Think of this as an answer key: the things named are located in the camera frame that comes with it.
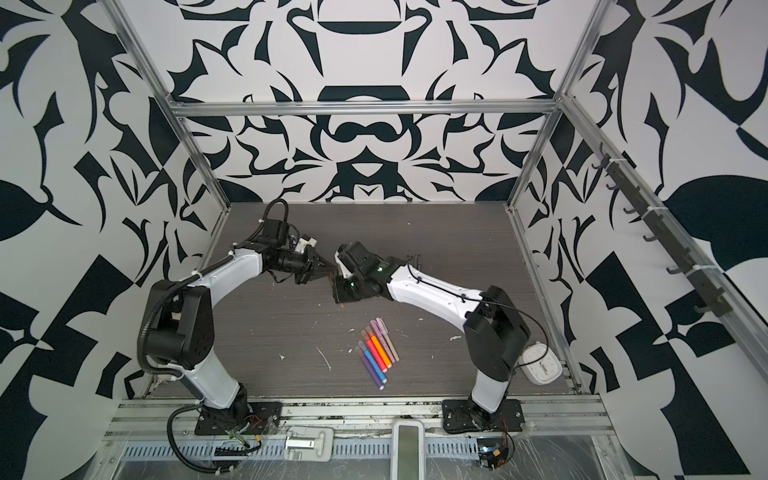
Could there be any lilac marker pen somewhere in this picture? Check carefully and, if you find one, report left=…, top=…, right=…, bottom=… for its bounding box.
left=370, top=319, right=395, bottom=365

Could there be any pink cream marker pen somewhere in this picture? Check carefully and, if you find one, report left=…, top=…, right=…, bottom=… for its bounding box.
left=376, top=317, right=400, bottom=362

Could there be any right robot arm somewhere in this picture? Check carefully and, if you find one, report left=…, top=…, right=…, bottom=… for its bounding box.
left=333, top=242, right=550, bottom=423

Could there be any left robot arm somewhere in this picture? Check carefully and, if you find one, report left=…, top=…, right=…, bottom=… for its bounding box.
left=136, top=199, right=334, bottom=429

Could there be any orange marker pen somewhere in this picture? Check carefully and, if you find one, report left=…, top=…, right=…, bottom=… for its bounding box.
left=366, top=327, right=392, bottom=369

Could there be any red marker pen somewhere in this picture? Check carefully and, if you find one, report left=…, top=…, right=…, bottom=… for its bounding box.
left=362, top=330, right=388, bottom=373

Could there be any purple marker pen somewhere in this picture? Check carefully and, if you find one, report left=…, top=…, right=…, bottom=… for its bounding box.
left=355, top=346, right=387, bottom=391

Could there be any white handheld device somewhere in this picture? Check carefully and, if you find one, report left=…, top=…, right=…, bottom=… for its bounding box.
left=390, top=419, right=426, bottom=480

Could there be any white round clock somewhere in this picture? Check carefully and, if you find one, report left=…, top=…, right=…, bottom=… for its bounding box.
left=518, top=342, right=563, bottom=386

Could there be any small circuit board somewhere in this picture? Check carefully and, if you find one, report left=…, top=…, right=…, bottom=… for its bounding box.
left=477, top=436, right=516, bottom=470

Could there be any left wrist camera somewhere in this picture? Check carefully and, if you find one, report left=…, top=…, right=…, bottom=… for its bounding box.
left=295, top=238, right=317, bottom=253

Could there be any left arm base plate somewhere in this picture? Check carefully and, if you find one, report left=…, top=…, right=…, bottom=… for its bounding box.
left=194, top=401, right=283, bottom=436

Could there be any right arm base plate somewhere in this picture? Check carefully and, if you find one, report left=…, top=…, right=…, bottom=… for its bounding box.
left=441, top=399, right=525, bottom=434

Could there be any white latch bracket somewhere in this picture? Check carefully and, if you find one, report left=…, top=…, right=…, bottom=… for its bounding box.
left=283, top=426, right=335, bottom=463

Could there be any black corrugated cable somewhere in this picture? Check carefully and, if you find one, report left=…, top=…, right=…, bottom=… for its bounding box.
left=166, top=404, right=265, bottom=475

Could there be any aluminium frame crossbar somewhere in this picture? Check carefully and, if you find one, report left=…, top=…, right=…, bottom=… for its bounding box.
left=170, top=99, right=556, bottom=118

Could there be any wall hook rail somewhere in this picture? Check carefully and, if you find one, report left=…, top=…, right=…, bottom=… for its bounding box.
left=593, top=145, right=734, bottom=318

